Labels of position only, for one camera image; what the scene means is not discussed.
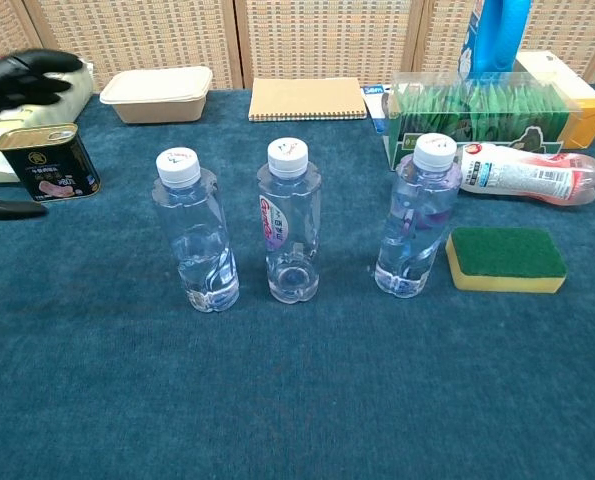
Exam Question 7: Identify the clear box green sachets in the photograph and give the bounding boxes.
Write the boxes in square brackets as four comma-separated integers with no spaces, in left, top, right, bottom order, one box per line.
[384,71,583,172]

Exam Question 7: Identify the woven wooden folding screen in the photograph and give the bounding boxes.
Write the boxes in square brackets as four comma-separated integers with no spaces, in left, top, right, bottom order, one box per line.
[0,0,595,91]

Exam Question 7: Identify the green yellow scouring sponge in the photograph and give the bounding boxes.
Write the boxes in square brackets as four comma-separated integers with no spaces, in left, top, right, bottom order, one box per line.
[445,227,568,295]

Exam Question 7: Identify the yellow sponge multipack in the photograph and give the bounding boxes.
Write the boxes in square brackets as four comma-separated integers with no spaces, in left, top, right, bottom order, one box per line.
[0,59,94,184]

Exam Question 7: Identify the brown spiral notebook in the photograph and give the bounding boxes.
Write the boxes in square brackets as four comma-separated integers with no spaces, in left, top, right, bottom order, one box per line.
[247,77,368,123]

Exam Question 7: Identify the blue table cloth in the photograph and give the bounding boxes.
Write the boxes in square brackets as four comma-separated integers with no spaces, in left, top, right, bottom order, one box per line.
[0,82,595,480]

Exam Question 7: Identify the red white tube package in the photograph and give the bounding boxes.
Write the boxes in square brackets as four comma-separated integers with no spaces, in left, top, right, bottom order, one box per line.
[454,142,595,209]

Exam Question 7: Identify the clear water bottle white cap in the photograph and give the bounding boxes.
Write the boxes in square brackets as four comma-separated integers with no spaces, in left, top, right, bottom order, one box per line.
[374,132,462,300]
[256,137,323,305]
[151,146,241,314]

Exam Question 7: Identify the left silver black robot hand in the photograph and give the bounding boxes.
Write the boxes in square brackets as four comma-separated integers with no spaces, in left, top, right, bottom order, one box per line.
[0,48,85,221]

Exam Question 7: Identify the binder clips blister pack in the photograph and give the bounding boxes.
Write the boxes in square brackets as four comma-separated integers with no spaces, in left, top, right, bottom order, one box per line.
[361,83,393,134]

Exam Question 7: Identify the black luncheon meat can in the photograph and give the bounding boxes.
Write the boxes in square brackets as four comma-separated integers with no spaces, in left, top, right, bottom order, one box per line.
[0,123,102,204]

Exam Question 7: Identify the beige lidded takeaway box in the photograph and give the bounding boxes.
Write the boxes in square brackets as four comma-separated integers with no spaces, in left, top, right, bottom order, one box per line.
[99,65,214,125]

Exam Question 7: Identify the blue pump dispenser bottle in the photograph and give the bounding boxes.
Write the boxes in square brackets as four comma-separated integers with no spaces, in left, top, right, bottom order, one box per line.
[457,0,533,81]

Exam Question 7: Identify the white orange carton box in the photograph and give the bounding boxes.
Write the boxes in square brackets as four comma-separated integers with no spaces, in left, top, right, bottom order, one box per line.
[514,49,595,150]

